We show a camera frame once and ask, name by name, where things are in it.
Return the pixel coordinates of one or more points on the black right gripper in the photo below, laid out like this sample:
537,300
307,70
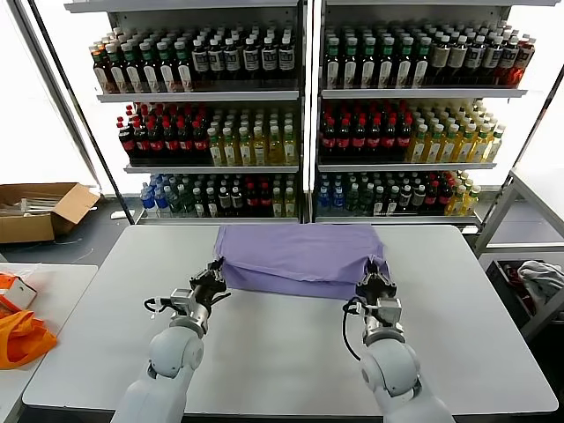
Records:
376,293

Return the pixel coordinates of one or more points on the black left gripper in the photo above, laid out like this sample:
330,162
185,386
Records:
207,293

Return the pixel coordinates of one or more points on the purple printed t-shirt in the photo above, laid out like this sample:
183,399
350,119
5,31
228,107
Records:
299,255

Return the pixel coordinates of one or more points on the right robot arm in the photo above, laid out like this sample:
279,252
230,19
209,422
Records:
392,365

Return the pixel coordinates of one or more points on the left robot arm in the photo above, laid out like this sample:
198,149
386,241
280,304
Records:
172,352

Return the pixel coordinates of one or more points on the green tinted bottle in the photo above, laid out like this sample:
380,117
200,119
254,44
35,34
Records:
187,203
366,200
174,203
352,200

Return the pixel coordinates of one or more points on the cola bottle red cap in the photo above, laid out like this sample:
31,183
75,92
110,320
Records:
200,145
171,145
251,202
264,202
185,145
390,141
141,145
374,141
359,141
328,141
445,200
343,141
432,200
156,145
127,145
404,141

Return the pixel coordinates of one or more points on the blue water bottle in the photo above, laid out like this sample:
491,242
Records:
161,203
147,200
338,199
324,199

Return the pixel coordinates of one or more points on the yellow juice bottle white cap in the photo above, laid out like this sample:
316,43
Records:
215,152
260,152
457,203
434,147
245,152
229,152
417,147
494,147
465,147
275,152
276,205
289,205
289,152
481,147
471,202
449,147

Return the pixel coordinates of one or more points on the black storage bin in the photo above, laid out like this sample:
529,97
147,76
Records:
500,282

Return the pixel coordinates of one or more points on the red item in bin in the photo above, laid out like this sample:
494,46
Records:
513,273

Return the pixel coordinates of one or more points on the grey white crumpled cloth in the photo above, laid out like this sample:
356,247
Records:
539,275

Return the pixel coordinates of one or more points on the grey metal shelf unit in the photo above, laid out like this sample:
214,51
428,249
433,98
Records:
418,94
198,98

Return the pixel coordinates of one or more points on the open cardboard box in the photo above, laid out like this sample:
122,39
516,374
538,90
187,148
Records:
31,229

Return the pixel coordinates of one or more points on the small orange white box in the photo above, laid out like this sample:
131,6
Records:
20,291

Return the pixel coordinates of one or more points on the white packing strips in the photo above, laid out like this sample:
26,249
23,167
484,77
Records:
31,206

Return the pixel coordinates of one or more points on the orange cloth bag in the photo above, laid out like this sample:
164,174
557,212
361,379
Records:
22,339

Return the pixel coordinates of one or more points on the dark bottle green label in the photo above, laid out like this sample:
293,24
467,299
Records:
350,66
131,72
148,72
386,66
332,66
368,66
422,66
404,66
116,72
165,72
183,72

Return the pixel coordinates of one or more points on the black slanted pole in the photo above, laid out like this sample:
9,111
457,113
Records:
81,110

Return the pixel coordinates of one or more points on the dark bottle white blue label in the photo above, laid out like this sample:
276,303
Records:
269,61
200,61
509,61
216,61
250,61
286,61
232,61
493,61
476,61

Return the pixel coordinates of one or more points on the dark bottle beige label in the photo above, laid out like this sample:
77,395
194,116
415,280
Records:
440,61
458,61

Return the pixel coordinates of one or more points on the reddish tea bottle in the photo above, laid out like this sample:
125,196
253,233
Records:
100,70

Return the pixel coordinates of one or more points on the red drink bottle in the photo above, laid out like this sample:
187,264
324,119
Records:
523,61

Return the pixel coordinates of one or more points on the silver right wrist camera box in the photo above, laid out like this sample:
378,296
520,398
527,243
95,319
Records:
388,310

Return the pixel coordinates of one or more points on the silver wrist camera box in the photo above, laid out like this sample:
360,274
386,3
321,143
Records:
388,310
181,300

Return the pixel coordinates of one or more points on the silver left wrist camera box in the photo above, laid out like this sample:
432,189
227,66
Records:
181,300

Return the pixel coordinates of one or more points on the grey metal frame table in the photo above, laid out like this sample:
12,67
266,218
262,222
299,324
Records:
496,211

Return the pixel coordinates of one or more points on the grey slanted frame post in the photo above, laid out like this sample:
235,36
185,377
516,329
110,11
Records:
64,115

